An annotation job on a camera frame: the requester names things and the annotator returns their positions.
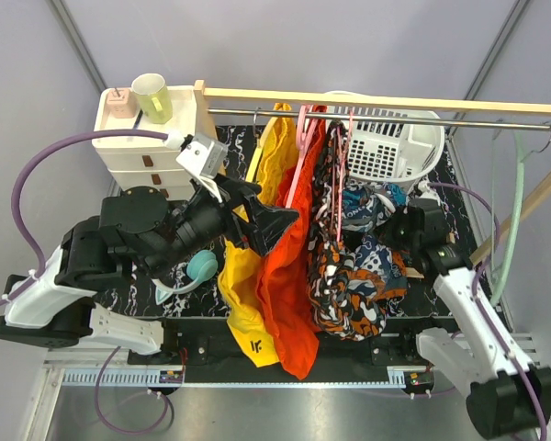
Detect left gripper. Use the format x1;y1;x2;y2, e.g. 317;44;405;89
146;173;300;278

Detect blue patterned shorts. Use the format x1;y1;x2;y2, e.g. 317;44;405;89
342;179;408;302

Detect mint green hanger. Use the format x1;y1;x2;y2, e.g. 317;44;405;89
489;121;551;308

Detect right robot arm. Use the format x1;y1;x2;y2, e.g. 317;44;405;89
376;198;551;440

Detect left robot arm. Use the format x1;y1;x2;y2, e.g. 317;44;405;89
0;175;299;364

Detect yellow shorts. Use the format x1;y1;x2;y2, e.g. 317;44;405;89
218;118;298;368

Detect thin pink hanger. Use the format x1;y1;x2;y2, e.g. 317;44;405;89
332;107;354;244

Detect black orange patterned shorts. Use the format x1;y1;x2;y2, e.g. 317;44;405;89
308;120;386;341

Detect teal headphones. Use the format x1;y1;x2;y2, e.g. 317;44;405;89
152;250;219;305

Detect cream drawer unit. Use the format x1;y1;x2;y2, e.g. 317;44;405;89
92;85;217;200

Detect wooden clothes rack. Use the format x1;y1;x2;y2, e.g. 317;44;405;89
192;79;551;281

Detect white laundry basket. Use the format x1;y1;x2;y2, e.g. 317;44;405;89
323;90;446;194

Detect blue pen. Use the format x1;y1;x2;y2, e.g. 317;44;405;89
130;109;143;136

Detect green mug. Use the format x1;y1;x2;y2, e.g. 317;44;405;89
131;73;173;124

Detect pink cube holder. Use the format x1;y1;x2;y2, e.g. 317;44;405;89
105;87;137;119

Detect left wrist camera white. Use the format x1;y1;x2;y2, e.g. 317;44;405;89
175;134;228;203

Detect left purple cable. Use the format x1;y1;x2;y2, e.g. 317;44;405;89
0;130;185;433

